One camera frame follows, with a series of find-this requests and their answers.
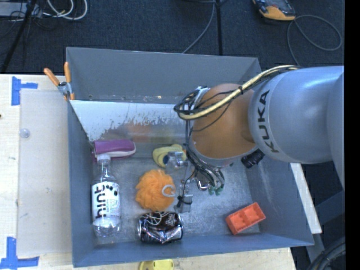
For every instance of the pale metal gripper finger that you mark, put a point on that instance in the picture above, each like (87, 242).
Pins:
(185, 202)
(176, 159)

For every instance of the yellow toy duck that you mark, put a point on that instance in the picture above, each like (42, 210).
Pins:
(159, 153)

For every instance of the grey metal bin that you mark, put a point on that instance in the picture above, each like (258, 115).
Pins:
(213, 207)

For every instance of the orange mesh bath sponge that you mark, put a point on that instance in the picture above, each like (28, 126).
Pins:
(152, 190)

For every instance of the crushed dark drink can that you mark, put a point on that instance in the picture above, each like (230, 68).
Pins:
(160, 229)

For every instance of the orange-red toy brick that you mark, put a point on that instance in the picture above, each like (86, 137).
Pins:
(245, 218)

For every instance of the purple and white brush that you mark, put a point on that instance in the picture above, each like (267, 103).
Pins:
(114, 148)

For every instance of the clear plastic bottle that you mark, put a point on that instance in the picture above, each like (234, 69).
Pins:
(106, 204)

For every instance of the pale flat board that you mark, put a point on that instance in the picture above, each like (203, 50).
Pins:
(42, 173)

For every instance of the black cylinder on white bracket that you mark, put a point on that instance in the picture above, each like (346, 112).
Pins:
(252, 159)

